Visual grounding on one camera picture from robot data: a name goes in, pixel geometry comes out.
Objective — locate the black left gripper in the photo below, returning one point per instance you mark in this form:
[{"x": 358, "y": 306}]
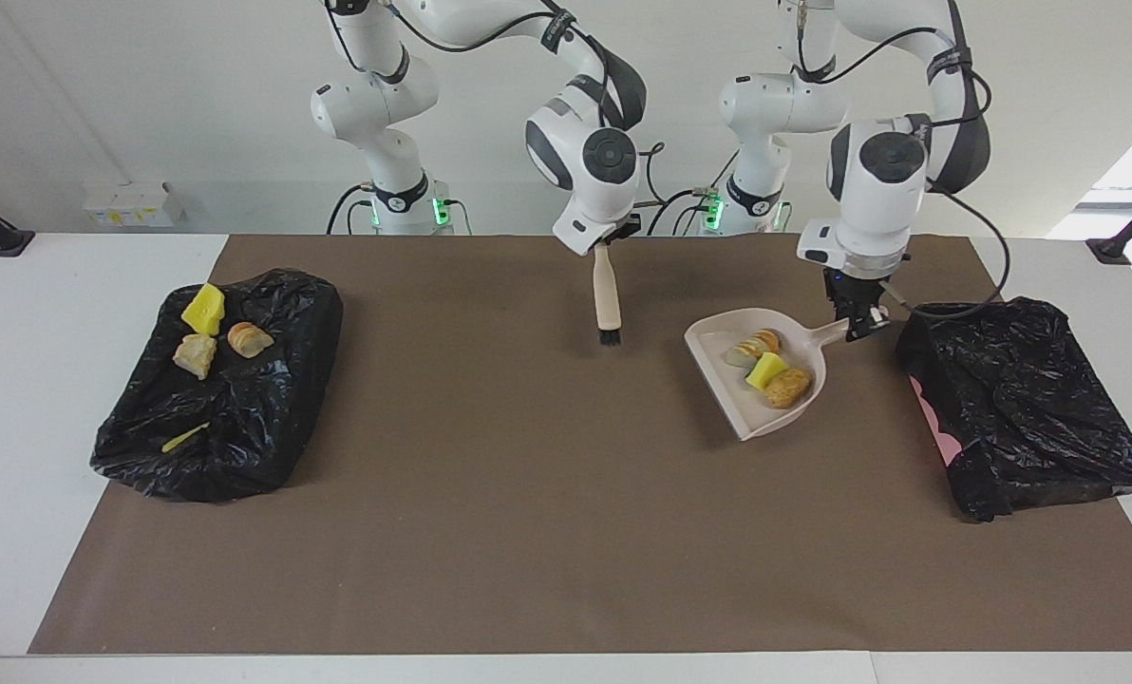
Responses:
[{"x": 856, "y": 290}]

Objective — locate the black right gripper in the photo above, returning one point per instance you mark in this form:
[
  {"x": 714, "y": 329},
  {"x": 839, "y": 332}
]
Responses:
[{"x": 629, "y": 228}]

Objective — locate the beige hand brush black bristles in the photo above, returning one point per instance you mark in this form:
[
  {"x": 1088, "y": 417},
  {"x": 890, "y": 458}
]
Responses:
[{"x": 607, "y": 294}]

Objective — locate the orange-brown foam cylinder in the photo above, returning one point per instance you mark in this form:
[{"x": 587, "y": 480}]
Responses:
[{"x": 789, "y": 389}]

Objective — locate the orange striped foam chunk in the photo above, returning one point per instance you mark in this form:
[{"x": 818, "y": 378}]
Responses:
[{"x": 764, "y": 342}]

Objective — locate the yellow sponge wedge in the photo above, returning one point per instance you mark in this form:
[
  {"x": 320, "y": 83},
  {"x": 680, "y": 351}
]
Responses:
[{"x": 764, "y": 372}]

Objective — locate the beige plastic dustpan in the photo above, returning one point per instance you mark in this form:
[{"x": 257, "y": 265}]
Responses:
[{"x": 723, "y": 380}]

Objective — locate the cream ribbed foam chunk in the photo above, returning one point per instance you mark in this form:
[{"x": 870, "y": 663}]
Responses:
[{"x": 249, "y": 340}]

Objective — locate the bright yellow foam block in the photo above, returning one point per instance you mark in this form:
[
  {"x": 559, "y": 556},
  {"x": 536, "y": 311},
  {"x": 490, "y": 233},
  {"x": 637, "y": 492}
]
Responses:
[{"x": 203, "y": 311}]

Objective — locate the pale beige foam chunk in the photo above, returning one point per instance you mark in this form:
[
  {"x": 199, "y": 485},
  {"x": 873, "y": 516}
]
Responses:
[{"x": 196, "y": 356}]

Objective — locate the green and yellow sponge piece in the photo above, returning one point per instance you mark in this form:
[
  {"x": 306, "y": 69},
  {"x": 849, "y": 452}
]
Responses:
[{"x": 186, "y": 438}]

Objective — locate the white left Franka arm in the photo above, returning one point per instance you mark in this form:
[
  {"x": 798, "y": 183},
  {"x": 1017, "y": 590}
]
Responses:
[{"x": 875, "y": 190}]

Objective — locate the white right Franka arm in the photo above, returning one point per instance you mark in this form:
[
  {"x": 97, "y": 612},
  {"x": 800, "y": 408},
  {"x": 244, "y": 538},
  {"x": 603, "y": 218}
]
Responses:
[{"x": 594, "y": 161}]

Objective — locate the pink plastic bin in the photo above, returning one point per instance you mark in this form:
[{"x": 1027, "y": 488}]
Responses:
[{"x": 936, "y": 418}]

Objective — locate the black bag over pink bin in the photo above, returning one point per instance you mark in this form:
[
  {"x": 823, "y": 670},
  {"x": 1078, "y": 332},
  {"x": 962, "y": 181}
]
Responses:
[{"x": 1022, "y": 399}]

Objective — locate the crumpled black trash bag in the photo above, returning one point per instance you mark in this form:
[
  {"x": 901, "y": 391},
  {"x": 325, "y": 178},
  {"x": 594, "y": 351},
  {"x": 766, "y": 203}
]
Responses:
[{"x": 272, "y": 418}]

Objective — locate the brown paper table mat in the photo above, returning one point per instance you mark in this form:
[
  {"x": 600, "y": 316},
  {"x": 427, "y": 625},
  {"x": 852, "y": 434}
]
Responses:
[{"x": 490, "y": 532}]

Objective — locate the white cardboard box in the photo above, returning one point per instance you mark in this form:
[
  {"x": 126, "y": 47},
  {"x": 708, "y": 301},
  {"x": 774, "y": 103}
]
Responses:
[{"x": 134, "y": 204}]

